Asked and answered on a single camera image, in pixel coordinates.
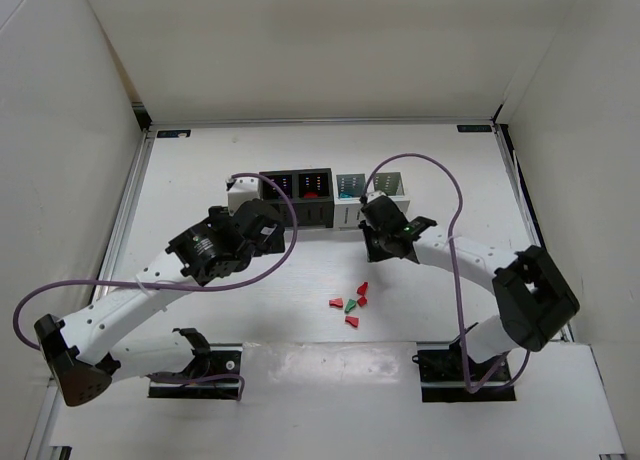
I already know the red lego slope bottom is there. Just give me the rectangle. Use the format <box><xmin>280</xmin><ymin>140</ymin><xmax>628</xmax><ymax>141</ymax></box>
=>
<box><xmin>345</xmin><ymin>316</ymin><xmax>359</xmax><ymax>328</ymax></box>

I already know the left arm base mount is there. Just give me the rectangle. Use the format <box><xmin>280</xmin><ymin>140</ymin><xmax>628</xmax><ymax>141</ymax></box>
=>
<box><xmin>148</xmin><ymin>328</ymin><xmax>245</xmax><ymax>402</ymax></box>

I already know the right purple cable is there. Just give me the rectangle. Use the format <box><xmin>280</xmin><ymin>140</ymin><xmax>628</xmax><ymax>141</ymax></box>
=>
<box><xmin>364</xmin><ymin>153</ymin><xmax>532</xmax><ymax>394</ymax></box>

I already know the green lego slope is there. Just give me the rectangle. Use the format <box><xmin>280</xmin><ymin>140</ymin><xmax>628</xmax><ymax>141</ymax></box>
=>
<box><xmin>344</xmin><ymin>299</ymin><xmax>357</xmax><ymax>313</ymax></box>

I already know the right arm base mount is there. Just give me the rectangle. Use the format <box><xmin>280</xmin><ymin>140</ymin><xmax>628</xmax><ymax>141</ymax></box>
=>
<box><xmin>411</xmin><ymin>343</ymin><xmax>516</xmax><ymax>403</ymax></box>

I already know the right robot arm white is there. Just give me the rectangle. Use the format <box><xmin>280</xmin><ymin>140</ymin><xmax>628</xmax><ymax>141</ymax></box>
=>
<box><xmin>359</xmin><ymin>192</ymin><xmax>580</xmax><ymax>364</ymax></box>

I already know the white double bin container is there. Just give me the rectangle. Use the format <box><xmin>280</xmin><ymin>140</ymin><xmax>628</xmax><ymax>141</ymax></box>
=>
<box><xmin>333</xmin><ymin>172</ymin><xmax>410</xmax><ymax>230</ymax></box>

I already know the black double bin container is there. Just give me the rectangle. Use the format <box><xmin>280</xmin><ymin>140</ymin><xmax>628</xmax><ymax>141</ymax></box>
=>
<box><xmin>261</xmin><ymin>168</ymin><xmax>334</xmax><ymax>229</ymax></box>

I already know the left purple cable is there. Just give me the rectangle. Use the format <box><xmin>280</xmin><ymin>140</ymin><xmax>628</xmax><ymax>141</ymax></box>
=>
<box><xmin>11</xmin><ymin>171</ymin><xmax>300</xmax><ymax>400</ymax></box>

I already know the purple cable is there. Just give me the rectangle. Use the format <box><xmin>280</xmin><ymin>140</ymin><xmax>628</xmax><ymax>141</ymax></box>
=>
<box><xmin>364</xmin><ymin>153</ymin><xmax>532</xmax><ymax>394</ymax></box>
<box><xmin>11</xmin><ymin>171</ymin><xmax>300</xmax><ymax>400</ymax></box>

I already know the red lego slope top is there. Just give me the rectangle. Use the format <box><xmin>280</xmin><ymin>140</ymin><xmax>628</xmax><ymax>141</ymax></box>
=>
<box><xmin>356</xmin><ymin>282</ymin><xmax>368</xmax><ymax>296</ymax></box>

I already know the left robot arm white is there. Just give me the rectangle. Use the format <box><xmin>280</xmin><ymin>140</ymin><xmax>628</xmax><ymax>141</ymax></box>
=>
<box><xmin>34</xmin><ymin>199</ymin><xmax>284</xmax><ymax>407</ymax></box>

